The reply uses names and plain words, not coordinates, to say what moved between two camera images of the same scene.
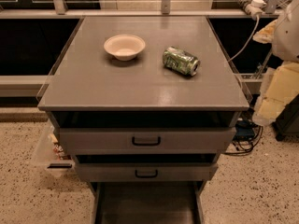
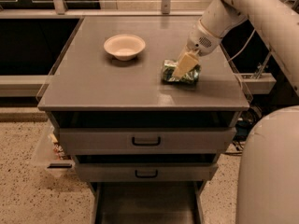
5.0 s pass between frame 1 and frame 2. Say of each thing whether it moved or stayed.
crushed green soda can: moved
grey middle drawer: stayed
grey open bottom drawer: stayed
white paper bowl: stayed
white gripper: moved
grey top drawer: stayed
